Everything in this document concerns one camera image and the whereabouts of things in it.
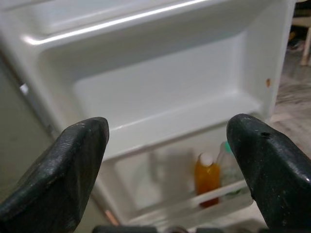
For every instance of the orange juice bottle white cap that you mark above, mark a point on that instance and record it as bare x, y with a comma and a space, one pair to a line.
206, 174

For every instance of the clear door shelf rail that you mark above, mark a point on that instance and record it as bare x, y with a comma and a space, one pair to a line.
233, 190

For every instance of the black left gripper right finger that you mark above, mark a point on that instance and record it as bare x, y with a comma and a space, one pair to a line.
274, 174

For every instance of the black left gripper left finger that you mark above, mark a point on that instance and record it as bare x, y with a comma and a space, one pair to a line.
53, 174

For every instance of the clear bottle green cap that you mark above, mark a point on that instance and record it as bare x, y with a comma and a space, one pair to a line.
226, 170

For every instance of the white fridge door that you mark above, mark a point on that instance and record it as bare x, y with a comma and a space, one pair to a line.
158, 85

